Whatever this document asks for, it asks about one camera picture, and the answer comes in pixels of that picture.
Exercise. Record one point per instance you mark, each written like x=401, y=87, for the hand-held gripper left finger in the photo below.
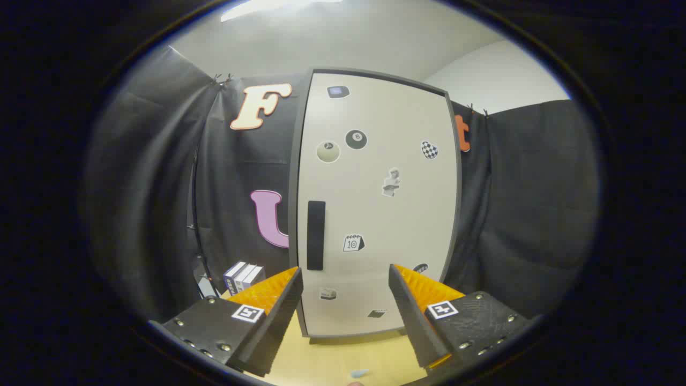
x=278, y=321

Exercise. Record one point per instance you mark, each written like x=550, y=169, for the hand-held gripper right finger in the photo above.
x=412, y=316

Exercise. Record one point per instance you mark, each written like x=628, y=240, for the white and blue tube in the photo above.
x=359, y=372

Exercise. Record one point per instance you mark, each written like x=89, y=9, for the white cabinet door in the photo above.
x=386, y=214

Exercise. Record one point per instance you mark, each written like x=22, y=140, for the grey cabinet body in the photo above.
x=293, y=187

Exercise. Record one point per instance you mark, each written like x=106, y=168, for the thin black stand pole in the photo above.
x=194, y=187

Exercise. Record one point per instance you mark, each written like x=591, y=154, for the black backdrop cloth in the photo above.
x=525, y=203

